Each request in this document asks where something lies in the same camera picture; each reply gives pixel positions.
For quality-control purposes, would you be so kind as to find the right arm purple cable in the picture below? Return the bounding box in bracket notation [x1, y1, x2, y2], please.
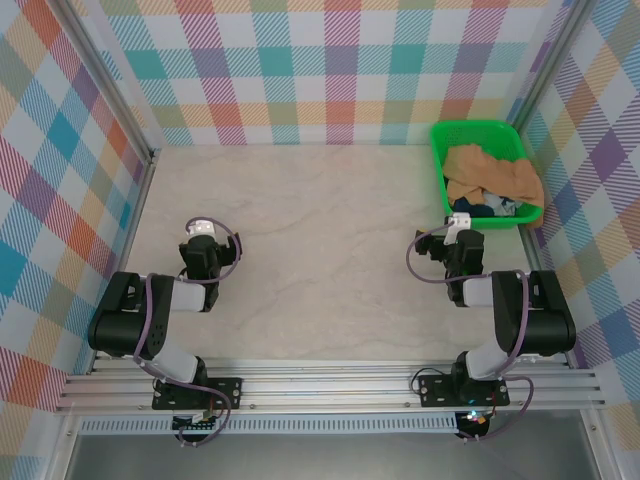
[405, 223, 535, 444]

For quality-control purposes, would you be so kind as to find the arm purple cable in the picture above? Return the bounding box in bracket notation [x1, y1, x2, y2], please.
[132, 217, 245, 449]
[405, 223, 535, 444]

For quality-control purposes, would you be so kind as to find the slotted white cable duct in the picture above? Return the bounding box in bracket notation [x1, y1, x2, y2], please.
[79, 417, 459, 435]

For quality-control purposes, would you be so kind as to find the green plastic basket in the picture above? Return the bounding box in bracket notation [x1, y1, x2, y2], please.
[429, 119, 546, 232]

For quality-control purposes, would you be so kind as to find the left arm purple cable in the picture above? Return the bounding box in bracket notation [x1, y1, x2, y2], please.
[132, 217, 245, 449]

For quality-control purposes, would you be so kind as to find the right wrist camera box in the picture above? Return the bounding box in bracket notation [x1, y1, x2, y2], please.
[443, 212, 474, 246]

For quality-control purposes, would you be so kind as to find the tan printed t-shirt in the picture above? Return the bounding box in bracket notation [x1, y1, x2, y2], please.
[442, 144, 545, 214]

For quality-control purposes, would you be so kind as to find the aluminium frame post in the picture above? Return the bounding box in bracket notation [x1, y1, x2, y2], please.
[58, 0, 162, 164]
[507, 0, 601, 132]

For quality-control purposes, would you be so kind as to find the white blue patterned t-shirt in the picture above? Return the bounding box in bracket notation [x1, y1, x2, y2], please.
[482, 192, 521, 219]

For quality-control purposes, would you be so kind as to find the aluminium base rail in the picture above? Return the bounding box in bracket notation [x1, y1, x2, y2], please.
[54, 357, 606, 414]

